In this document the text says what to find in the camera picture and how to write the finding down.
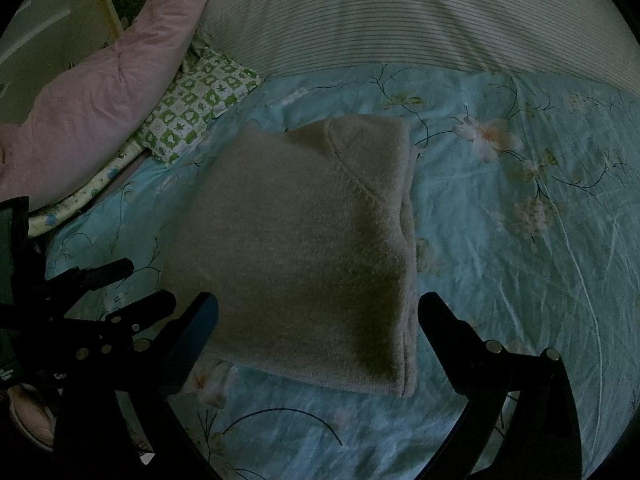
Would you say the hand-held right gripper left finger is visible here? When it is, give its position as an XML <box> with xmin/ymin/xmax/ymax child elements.
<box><xmin>55</xmin><ymin>292</ymin><xmax>219</xmax><ymax>480</ymax></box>

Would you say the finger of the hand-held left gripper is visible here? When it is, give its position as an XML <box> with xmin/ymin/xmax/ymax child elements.
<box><xmin>45</xmin><ymin>258</ymin><xmax>135</xmax><ymax>301</ymax></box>
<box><xmin>65</xmin><ymin>290</ymin><xmax>177</xmax><ymax>351</ymax></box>

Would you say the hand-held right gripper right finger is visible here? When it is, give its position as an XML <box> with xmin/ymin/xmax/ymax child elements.
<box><xmin>417</xmin><ymin>293</ymin><xmax>583</xmax><ymax>480</ymax></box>

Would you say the beige knit sweater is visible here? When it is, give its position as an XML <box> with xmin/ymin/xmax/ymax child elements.
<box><xmin>162</xmin><ymin>114</ymin><xmax>421</xmax><ymax>400</ymax></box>

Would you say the light blue floral bed sheet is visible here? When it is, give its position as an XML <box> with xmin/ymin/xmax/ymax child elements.
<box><xmin>45</xmin><ymin>62</ymin><xmax>640</xmax><ymax>480</ymax></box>

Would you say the pale yellow floral cloth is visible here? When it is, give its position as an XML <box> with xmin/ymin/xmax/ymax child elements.
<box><xmin>27</xmin><ymin>137</ymin><xmax>151</xmax><ymax>238</ymax></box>

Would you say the pink quilt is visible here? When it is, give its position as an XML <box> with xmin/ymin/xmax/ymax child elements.
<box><xmin>0</xmin><ymin>0</ymin><xmax>241</xmax><ymax>211</ymax></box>

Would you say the green checked pillow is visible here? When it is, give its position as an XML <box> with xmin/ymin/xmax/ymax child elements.
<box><xmin>132</xmin><ymin>45</ymin><xmax>263</xmax><ymax>168</ymax></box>

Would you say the cream cabinet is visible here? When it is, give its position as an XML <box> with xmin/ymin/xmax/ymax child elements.
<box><xmin>0</xmin><ymin>0</ymin><xmax>126</xmax><ymax>126</ymax></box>

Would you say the white striped duvet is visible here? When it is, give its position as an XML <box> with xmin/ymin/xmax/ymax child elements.
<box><xmin>197</xmin><ymin>0</ymin><xmax>640</xmax><ymax>96</ymax></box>

